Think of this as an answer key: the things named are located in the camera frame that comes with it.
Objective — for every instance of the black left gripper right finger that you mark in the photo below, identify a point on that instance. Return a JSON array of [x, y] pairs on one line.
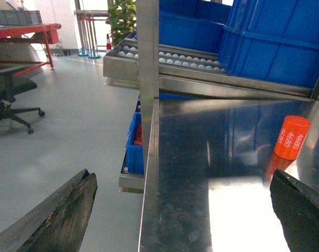
[[296, 205]]

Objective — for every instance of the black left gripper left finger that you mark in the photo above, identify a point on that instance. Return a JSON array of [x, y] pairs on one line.
[[59, 222]]

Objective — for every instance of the orange cylindrical capacitor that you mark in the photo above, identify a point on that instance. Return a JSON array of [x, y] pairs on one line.
[[291, 137]]

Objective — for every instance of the small blue bin lower shelf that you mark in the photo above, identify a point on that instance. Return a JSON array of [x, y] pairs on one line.
[[134, 149]]

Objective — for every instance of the stainless steel roller rack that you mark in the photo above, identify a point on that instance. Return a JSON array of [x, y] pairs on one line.
[[151, 78]]

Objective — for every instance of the black office chair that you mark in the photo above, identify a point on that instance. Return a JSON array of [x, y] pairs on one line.
[[10, 86]]

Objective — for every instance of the large blue bin front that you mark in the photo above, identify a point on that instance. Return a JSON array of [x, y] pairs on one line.
[[275, 41]]

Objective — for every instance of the red white traffic cone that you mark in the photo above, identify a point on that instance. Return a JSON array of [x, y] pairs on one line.
[[108, 44]]

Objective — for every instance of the grey crate on table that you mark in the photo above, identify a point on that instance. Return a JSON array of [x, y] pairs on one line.
[[20, 17]]

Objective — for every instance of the blue bin behind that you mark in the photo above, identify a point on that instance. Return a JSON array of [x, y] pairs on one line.
[[196, 25]]

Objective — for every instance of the green potted plant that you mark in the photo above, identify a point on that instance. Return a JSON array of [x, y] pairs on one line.
[[122, 17]]

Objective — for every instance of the red metal frame table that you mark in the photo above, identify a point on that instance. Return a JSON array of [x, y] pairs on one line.
[[45, 34]]

